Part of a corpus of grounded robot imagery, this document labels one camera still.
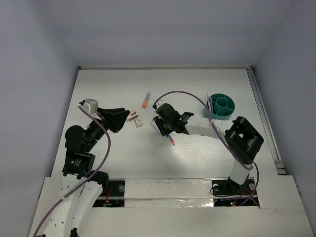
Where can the orange thin pen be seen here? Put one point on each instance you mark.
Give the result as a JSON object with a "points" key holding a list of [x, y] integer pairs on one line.
{"points": [[208, 102]]}

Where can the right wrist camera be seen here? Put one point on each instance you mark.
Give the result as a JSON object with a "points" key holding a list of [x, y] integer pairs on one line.
{"points": [[158, 104]]}

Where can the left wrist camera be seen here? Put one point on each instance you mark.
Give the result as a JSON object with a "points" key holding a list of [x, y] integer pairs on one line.
{"points": [[90, 106]]}

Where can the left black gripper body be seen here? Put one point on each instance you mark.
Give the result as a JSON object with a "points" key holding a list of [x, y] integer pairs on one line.
{"points": [[105, 119]]}

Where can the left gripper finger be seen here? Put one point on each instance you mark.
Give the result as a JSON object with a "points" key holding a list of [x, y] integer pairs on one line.
{"points": [[117, 120], [112, 113]]}

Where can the clear bottle blue cap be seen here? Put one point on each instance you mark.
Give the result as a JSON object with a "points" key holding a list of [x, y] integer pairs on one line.
{"points": [[160, 127]]}

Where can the white staple box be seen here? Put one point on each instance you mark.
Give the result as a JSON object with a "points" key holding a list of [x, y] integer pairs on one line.
{"points": [[138, 122]]}

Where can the teal round organizer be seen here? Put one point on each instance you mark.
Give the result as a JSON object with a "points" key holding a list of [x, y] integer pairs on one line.
{"points": [[222, 106]]}

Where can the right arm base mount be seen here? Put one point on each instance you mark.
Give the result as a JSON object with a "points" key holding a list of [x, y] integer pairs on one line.
{"points": [[226, 193]]}

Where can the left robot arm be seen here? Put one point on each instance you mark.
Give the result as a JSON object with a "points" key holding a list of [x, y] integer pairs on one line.
{"points": [[81, 185]]}

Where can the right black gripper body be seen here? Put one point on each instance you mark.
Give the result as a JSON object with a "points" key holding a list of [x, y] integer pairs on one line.
{"points": [[167, 123]]}

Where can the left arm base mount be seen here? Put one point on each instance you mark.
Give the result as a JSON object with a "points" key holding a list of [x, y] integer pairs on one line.
{"points": [[112, 194]]}

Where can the orange highlighter marker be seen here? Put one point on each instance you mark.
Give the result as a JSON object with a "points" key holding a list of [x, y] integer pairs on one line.
{"points": [[146, 100]]}

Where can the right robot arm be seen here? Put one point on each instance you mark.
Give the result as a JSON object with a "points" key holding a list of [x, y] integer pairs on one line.
{"points": [[239, 136]]}

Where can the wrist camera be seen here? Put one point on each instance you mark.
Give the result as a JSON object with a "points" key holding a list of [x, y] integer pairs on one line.
{"points": [[158, 104], [90, 106]]}

